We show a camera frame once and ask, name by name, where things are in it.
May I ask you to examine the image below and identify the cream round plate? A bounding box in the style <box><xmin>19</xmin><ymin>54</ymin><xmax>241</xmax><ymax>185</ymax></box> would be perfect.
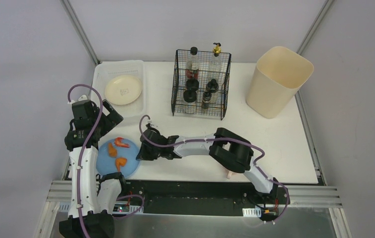
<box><xmin>105</xmin><ymin>75</ymin><xmax>143</xmax><ymax>105</ymax></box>

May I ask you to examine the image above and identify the blue round plate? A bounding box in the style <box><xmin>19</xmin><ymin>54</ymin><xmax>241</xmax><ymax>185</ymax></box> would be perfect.
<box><xmin>96</xmin><ymin>138</ymin><xmax>140</xmax><ymax>178</ymax></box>

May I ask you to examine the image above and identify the black lid granule shaker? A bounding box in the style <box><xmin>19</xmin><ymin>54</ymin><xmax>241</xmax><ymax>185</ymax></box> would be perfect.
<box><xmin>183</xmin><ymin>90</ymin><xmax>197</xmax><ymax>104</ymax></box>

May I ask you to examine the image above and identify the black lid seasoning shaker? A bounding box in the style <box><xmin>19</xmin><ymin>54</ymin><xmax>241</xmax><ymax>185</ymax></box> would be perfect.
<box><xmin>185</xmin><ymin>78</ymin><xmax>200</xmax><ymax>91</ymax></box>

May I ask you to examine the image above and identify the small dark pepper jar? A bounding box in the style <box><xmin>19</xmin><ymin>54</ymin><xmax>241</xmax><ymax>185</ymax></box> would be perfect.
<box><xmin>201</xmin><ymin>91</ymin><xmax>212</xmax><ymax>109</ymax></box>

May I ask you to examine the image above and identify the pink mug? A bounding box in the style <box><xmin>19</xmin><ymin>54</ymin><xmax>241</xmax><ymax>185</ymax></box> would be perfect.
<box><xmin>225</xmin><ymin>167</ymin><xmax>237</xmax><ymax>179</ymax></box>

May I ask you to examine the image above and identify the black lid white shaker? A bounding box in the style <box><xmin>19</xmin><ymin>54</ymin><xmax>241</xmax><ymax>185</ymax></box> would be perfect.
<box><xmin>206</xmin><ymin>78</ymin><xmax>219</xmax><ymax>93</ymax></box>

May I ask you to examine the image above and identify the red label vinegar bottle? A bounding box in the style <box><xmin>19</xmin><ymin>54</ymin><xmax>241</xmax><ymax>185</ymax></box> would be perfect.
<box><xmin>185</xmin><ymin>47</ymin><xmax>200</xmax><ymax>80</ymax></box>

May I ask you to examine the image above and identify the clear glass oil bottle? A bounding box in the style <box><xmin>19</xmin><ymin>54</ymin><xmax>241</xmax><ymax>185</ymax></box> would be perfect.
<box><xmin>208</xmin><ymin>43</ymin><xmax>222</xmax><ymax>81</ymax></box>

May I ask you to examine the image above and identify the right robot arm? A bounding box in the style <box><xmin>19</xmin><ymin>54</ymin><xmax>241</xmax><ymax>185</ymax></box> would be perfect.
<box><xmin>136</xmin><ymin>127</ymin><xmax>281</xmax><ymax>206</ymax></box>

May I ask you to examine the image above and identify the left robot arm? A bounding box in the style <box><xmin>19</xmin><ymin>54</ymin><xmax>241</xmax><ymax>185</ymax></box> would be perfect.
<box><xmin>59</xmin><ymin>100</ymin><xmax>125</xmax><ymax>238</ymax></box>

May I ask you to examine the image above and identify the orange breaded food piece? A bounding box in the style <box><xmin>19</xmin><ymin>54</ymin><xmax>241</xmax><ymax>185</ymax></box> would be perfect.
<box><xmin>107</xmin><ymin>143</ymin><xmax>118</xmax><ymax>158</ymax></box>

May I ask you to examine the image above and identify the small orange carrot piece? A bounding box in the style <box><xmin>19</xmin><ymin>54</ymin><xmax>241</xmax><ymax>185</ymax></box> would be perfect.
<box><xmin>115</xmin><ymin>157</ymin><xmax>127</xmax><ymax>172</ymax></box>

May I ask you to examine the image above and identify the cream waste bin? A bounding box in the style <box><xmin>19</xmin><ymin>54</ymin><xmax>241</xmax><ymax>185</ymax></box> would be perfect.
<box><xmin>246</xmin><ymin>46</ymin><xmax>314</xmax><ymax>119</ymax></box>

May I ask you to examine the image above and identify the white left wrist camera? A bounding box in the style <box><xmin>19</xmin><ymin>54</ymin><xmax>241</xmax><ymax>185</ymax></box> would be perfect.
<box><xmin>68</xmin><ymin>95</ymin><xmax>88</xmax><ymax>105</ymax></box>

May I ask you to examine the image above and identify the black wire basket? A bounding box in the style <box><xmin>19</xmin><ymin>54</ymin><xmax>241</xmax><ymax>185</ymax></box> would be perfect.
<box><xmin>170</xmin><ymin>49</ymin><xmax>232</xmax><ymax>120</ymax></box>

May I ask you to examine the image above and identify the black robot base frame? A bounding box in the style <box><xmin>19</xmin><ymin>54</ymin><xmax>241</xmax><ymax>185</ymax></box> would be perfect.
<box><xmin>113</xmin><ymin>180</ymin><xmax>290</xmax><ymax>221</ymax></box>

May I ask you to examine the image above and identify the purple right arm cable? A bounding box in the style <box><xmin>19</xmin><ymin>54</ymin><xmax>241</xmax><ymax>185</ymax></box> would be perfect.
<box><xmin>138</xmin><ymin>115</ymin><xmax>291</xmax><ymax>227</ymax></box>

